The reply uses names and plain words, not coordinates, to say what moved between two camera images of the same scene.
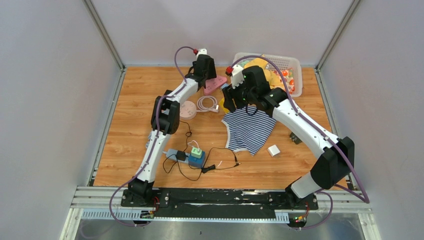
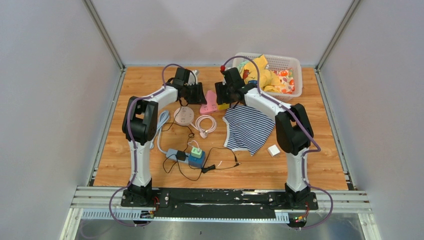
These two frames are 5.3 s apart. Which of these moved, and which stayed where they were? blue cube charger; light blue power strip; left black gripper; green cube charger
Moved: left black gripper
Stayed: blue cube charger; green cube charger; light blue power strip
